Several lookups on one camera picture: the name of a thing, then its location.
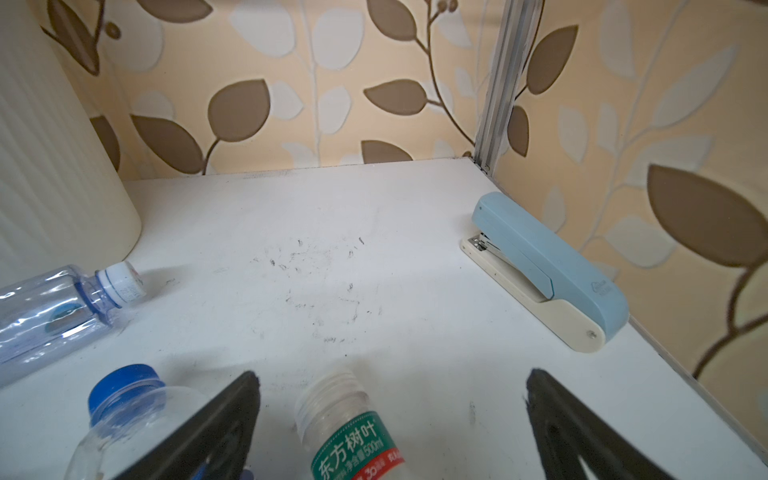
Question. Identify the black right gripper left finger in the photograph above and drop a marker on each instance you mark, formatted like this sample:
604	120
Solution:
213	444

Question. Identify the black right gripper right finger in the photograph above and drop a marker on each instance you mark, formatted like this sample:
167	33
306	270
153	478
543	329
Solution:
571	439

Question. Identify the white ribbed trash bin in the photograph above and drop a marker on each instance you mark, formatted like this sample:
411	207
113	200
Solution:
62	202

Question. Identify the clear bottle blue label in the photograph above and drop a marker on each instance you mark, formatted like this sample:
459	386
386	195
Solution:
132	411

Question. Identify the capless bottle green red label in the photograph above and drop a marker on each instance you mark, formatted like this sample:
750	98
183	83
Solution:
346	438

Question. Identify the aluminium frame post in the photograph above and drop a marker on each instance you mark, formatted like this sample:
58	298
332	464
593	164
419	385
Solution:
519	26

